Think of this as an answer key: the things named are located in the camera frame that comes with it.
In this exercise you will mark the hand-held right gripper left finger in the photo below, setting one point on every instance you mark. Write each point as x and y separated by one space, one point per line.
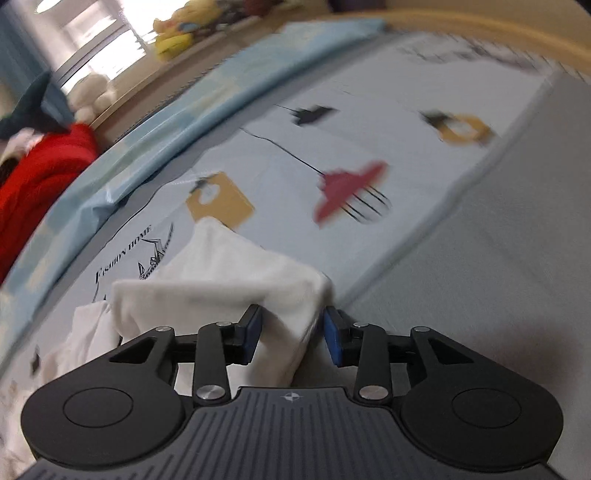
250 339

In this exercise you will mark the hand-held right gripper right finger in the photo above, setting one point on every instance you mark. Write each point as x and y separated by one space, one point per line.
332 339

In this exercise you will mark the white small garment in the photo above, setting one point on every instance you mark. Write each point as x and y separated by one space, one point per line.
207 286

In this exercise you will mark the grey bed sheet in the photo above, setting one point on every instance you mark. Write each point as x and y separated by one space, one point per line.
508 240

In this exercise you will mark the printed light bed cover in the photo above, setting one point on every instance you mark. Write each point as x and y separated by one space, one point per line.
378 134

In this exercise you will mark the light blue quilt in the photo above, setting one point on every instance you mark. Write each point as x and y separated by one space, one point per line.
231 83

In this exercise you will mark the red cloth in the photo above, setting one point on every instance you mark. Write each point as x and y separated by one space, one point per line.
37 184

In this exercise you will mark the beige window ledge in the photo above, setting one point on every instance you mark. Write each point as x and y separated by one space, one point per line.
152 78

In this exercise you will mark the white plush toy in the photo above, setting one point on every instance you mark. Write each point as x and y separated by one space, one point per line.
94 94

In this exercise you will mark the yellow plush toy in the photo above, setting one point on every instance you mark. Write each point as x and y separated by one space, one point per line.
182 32

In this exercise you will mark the dark teal cloth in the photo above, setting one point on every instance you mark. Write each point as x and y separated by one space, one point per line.
32 106

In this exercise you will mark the blue curtain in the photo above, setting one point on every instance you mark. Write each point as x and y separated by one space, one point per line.
14 41

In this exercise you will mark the wooden bed frame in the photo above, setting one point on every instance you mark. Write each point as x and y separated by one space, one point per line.
508 30

